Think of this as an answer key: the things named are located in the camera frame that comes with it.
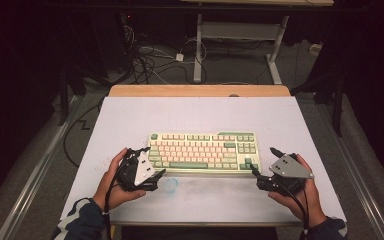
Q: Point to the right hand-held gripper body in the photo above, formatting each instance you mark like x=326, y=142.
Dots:
x=288, y=168

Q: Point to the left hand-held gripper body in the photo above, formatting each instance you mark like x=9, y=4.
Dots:
x=143, y=170

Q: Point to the cream green pink keyboard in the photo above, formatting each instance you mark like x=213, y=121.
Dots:
x=196, y=153

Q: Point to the person's right hand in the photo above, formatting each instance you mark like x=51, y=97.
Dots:
x=313, y=206

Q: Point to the person's left hand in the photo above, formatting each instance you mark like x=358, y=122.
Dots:
x=103, y=196

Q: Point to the white table mat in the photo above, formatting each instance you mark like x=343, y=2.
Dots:
x=196, y=113

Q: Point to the black metal stand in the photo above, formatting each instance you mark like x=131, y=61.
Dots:
x=338, y=110

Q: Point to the small white power adapter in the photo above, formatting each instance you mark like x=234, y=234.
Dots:
x=179, y=57

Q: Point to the white-framed desk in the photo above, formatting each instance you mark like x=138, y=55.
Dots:
x=198, y=50

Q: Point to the metal floor rail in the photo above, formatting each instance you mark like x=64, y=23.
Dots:
x=356, y=180
x=36, y=176

